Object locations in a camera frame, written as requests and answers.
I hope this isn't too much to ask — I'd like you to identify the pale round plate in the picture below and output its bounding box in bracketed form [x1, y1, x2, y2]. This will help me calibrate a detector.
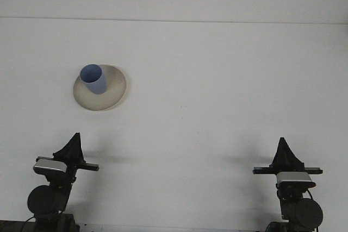
[72, 64, 131, 112]

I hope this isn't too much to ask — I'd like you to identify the pale blue cup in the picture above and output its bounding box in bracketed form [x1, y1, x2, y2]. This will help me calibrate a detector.
[79, 64, 107, 95]

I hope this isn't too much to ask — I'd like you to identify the dark base platform edge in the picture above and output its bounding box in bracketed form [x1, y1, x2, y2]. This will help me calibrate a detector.
[0, 220, 36, 232]

